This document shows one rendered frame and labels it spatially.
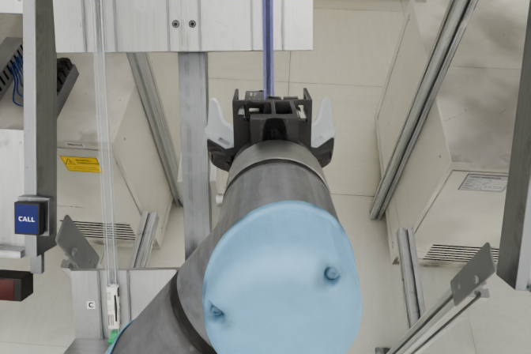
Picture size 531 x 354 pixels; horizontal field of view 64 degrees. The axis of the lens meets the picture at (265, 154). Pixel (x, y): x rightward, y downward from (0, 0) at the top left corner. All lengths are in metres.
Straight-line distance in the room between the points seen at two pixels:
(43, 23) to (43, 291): 1.03
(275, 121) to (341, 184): 1.34
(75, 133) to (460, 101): 0.91
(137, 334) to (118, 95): 0.89
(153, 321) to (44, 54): 0.58
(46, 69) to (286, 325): 0.64
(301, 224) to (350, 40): 2.10
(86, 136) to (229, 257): 0.87
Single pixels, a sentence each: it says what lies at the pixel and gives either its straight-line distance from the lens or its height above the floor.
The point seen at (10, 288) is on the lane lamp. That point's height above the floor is 0.66.
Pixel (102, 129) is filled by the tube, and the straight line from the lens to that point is 0.60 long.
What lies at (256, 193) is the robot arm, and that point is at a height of 1.16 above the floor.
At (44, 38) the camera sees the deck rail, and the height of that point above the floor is 0.94.
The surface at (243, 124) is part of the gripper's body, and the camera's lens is 0.38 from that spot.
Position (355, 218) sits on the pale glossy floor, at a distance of 1.59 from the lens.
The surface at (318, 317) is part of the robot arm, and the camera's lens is 0.20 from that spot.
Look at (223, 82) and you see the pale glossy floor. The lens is 2.01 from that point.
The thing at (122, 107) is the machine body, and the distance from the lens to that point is 1.08.
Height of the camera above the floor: 1.36
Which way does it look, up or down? 53 degrees down
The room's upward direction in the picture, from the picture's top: straight up
